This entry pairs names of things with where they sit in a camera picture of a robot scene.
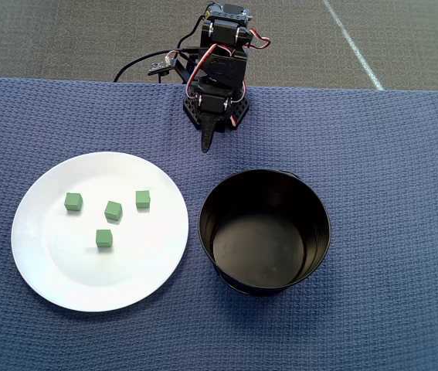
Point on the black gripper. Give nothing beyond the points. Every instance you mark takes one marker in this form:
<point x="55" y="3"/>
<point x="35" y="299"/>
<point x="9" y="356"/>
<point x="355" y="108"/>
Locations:
<point x="213" y="104"/>

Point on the white round plate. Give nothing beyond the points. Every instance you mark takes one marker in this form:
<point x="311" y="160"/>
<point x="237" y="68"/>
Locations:
<point x="68" y="270"/>

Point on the black camera board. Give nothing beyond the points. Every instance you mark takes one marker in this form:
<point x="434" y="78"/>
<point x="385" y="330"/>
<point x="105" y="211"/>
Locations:
<point x="160" y="68"/>

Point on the blue woven cloth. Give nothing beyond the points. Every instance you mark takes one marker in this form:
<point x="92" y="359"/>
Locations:
<point x="377" y="232"/>

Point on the green cube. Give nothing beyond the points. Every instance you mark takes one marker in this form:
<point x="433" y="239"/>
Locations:
<point x="73" y="201"/>
<point x="104" y="238"/>
<point x="113" y="211"/>
<point x="142" y="199"/>

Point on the black metal bucket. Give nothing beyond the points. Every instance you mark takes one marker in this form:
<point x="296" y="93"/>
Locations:
<point x="257" y="251"/>

